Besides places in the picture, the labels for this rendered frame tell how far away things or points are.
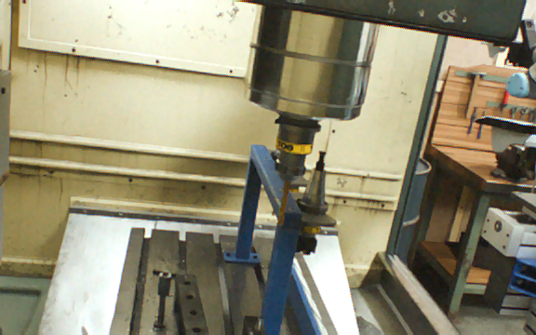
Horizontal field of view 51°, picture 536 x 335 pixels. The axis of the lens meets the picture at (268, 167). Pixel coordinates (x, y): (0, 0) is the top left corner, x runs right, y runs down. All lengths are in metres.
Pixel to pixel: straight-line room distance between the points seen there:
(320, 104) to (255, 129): 1.13
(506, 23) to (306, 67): 0.22
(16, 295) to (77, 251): 0.28
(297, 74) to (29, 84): 1.24
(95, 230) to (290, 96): 1.25
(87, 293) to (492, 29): 1.32
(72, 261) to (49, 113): 0.45
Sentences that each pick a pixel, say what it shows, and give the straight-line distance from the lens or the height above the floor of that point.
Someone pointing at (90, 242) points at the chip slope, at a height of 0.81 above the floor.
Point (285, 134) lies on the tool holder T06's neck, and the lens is 0.73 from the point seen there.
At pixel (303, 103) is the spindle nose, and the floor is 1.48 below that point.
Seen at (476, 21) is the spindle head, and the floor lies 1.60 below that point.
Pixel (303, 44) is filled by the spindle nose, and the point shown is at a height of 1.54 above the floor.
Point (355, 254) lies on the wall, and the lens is 2.02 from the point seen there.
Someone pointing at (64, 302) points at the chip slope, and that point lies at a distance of 1.67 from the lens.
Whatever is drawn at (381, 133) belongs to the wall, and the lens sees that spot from 1.89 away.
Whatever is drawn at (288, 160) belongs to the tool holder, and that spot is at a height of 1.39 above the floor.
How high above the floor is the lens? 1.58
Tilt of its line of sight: 16 degrees down
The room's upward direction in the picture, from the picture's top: 9 degrees clockwise
